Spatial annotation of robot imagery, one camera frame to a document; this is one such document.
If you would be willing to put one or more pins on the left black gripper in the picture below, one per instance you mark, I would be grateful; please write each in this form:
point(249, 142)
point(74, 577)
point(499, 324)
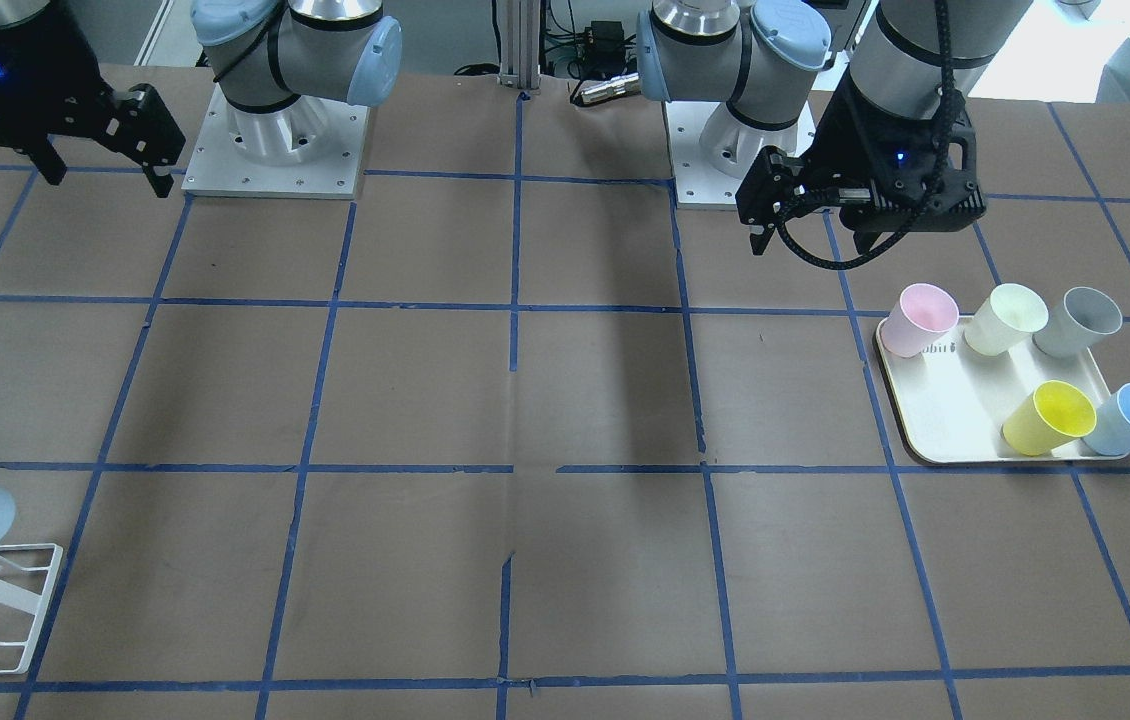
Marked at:
point(847, 135)

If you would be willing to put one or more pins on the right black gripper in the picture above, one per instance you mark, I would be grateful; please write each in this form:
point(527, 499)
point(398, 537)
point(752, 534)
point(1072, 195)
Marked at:
point(67, 62)

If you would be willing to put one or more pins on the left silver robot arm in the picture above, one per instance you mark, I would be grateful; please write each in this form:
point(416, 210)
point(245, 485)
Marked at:
point(915, 60)

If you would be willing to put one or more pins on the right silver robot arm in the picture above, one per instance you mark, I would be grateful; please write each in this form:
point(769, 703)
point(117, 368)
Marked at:
point(264, 55)

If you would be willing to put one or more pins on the pink cup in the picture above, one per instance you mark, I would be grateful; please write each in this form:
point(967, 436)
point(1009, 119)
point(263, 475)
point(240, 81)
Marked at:
point(922, 315)

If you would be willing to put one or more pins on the pale green cup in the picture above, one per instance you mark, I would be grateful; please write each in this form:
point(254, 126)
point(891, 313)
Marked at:
point(1010, 315)

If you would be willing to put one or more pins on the grey cup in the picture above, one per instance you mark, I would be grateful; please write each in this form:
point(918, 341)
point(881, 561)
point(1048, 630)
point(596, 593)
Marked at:
point(1084, 317)

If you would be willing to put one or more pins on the yellow cup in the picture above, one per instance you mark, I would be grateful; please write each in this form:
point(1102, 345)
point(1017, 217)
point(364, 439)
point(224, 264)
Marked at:
point(1054, 414)

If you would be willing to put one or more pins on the silver metal connector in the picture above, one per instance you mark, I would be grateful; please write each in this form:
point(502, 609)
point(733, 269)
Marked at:
point(587, 95)

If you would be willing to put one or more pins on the cream plastic tray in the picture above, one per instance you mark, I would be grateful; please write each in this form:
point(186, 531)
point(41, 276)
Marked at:
point(952, 402)

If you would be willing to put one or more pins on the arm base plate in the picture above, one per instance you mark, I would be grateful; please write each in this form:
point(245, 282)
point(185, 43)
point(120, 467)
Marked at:
point(312, 150)
point(711, 150)

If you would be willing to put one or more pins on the aluminium frame post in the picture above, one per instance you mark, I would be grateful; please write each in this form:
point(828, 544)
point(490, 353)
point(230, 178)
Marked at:
point(519, 36)

